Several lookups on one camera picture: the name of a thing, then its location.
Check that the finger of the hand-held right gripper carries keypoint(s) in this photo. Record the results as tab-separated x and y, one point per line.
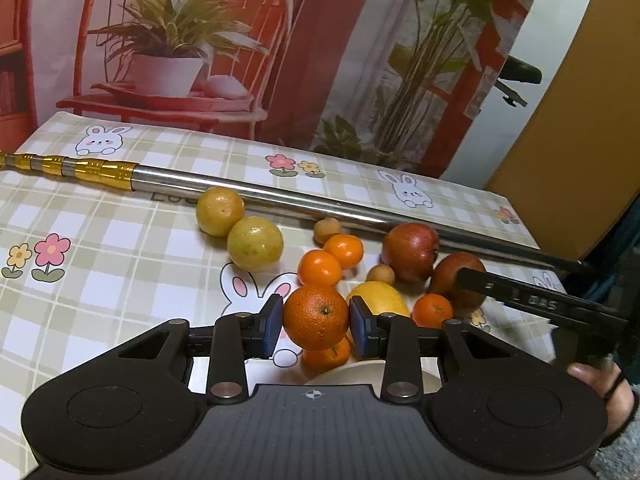
480	282

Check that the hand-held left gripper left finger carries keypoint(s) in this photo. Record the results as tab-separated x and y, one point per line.
272	324

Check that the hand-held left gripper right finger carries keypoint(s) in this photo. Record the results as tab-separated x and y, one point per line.
358	326

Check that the red apple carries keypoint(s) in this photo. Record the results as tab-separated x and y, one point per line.
410	251
450	280

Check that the large orange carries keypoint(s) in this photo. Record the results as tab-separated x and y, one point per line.
316	317

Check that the cream plate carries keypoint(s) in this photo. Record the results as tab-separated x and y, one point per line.
350	375

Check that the small tangerine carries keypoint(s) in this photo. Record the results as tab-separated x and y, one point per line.
320	268
344	251
432	311
329	356

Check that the round yellow-green fruit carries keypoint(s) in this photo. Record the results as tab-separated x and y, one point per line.
219	210
255	244

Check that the person's right hand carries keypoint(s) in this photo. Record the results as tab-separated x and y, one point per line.
617	400

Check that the yellow mango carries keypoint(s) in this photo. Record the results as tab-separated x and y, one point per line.
380	299

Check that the teal cloth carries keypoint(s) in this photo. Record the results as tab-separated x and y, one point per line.
607	285

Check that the brown longan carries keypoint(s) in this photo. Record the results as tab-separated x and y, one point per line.
326	230
381	274

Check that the steel pole with gold end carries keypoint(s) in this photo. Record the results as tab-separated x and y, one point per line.
300	201

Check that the light fluffy cloth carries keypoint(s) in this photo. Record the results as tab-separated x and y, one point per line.
620	460

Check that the checkered rabbit print tablecloth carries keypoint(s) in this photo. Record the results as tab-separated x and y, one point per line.
125	260

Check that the wooden board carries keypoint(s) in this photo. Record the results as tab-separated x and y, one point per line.
575	135

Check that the black office chair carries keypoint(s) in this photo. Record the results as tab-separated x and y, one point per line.
522	71

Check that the printed room scene backdrop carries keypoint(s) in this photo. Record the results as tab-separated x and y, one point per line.
325	35

